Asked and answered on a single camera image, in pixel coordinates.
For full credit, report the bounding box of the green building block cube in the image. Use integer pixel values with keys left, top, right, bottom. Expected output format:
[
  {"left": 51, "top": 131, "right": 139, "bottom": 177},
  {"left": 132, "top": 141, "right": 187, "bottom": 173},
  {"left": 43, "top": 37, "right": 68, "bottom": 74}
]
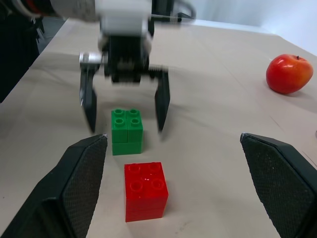
[{"left": 110, "top": 108, "right": 144, "bottom": 156}]

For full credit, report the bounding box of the red apple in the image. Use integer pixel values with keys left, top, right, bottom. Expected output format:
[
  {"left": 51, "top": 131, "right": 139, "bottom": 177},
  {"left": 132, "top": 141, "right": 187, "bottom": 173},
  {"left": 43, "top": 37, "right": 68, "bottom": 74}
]
[{"left": 265, "top": 54, "right": 314, "bottom": 94}]

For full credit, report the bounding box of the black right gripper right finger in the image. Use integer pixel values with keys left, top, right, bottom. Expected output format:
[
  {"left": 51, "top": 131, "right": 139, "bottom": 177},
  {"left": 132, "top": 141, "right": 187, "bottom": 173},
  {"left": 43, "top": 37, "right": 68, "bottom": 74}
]
[{"left": 239, "top": 132, "right": 317, "bottom": 238}]

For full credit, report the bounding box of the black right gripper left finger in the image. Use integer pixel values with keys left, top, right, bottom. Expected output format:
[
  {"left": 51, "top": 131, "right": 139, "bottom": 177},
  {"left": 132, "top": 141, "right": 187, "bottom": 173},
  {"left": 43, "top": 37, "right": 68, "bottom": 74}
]
[{"left": 0, "top": 134, "right": 108, "bottom": 238}]

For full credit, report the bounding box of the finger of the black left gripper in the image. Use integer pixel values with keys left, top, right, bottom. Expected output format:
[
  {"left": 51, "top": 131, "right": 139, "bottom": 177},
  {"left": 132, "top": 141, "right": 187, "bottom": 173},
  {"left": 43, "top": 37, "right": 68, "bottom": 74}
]
[
  {"left": 79, "top": 63, "right": 99, "bottom": 133},
  {"left": 149, "top": 68, "right": 171, "bottom": 136}
]

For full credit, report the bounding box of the red building block cube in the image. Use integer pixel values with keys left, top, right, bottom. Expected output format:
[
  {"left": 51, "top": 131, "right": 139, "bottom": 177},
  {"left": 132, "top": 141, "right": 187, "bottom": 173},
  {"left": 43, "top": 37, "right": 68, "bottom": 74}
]
[{"left": 123, "top": 162, "right": 169, "bottom": 223}]

